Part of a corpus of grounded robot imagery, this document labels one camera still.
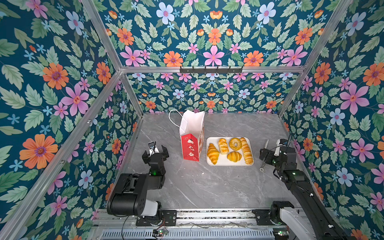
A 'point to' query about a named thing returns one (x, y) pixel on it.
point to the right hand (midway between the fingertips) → (268, 151)
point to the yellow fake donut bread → (233, 141)
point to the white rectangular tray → (214, 157)
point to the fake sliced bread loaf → (248, 156)
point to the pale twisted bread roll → (223, 146)
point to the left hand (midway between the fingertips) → (154, 144)
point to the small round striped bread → (234, 156)
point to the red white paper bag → (191, 130)
